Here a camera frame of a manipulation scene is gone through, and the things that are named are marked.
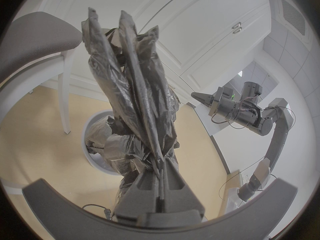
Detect black plastic bag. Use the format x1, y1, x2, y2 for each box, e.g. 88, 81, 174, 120
81, 7, 181, 218

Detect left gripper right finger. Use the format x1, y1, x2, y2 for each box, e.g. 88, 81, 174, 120
160, 158, 206, 228

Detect black cable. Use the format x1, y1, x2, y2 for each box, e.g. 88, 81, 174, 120
219, 160, 265, 207
82, 203, 112, 220
211, 113, 247, 130

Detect white wardrobe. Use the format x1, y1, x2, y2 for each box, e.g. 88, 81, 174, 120
37, 0, 272, 104

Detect white trash bin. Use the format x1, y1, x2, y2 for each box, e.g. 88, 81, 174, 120
82, 110, 130, 176

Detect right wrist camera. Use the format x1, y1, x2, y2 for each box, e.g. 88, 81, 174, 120
222, 86, 237, 101

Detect white chair grey cushions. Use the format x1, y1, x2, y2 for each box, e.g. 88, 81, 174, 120
0, 11, 83, 135

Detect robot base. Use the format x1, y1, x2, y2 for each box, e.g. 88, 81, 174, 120
226, 187, 245, 214

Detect ceiling air vent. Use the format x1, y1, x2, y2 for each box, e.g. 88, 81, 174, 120
274, 0, 313, 51

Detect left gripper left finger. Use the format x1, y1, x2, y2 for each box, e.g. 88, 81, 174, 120
115, 170, 163, 226

